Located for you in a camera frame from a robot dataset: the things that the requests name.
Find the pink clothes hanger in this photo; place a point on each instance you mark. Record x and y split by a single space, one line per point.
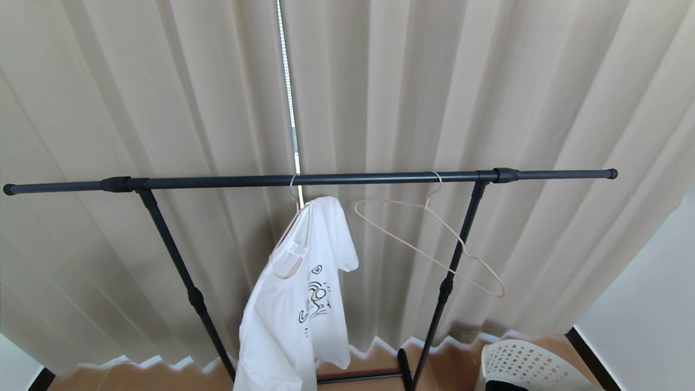
437 175
298 205

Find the white printed t-shirt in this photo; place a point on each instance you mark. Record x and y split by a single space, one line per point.
293 304

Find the black clothes rack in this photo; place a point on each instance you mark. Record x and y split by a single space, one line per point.
217 180

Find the white laundry basket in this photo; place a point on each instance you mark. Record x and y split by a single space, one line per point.
543 364

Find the beige curtain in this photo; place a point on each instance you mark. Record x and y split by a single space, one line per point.
163 81

